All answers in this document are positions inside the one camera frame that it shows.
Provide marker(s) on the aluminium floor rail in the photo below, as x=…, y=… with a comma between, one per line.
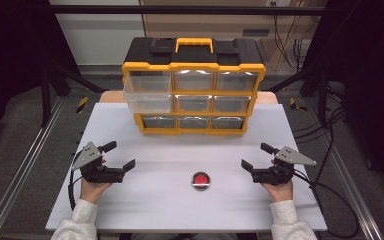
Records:
x=20, y=170
x=353, y=193

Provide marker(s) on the yellow black striped tape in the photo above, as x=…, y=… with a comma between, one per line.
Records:
x=296, y=104
x=82, y=104

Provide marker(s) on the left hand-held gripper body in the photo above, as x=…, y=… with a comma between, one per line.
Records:
x=93, y=173

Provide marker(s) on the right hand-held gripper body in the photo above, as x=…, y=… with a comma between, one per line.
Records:
x=276, y=175

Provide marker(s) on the black metal stand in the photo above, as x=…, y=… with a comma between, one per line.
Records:
x=48, y=90
x=320, y=86

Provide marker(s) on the person's left hand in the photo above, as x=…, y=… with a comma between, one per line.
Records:
x=92, y=191

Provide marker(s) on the set of clear organizer drawers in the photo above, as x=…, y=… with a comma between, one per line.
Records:
x=193, y=105

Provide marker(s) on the yellow black organizer case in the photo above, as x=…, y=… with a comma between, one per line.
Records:
x=193, y=55

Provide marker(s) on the black horizontal bar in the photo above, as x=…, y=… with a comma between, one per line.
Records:
x=180, y=10

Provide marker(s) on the clear plastic drawer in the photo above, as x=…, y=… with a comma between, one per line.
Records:
x=148, y=95

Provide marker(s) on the red round disc, dark rim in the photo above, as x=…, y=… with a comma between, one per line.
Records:
x=201, y=180

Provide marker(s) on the black curtain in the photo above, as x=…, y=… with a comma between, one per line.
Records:
x=10, y=60
x=370, y=66

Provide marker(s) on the white board panel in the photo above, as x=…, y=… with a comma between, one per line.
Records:
x=100, y=38

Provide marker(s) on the person's right hand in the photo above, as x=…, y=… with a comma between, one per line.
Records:
x=281, y=193

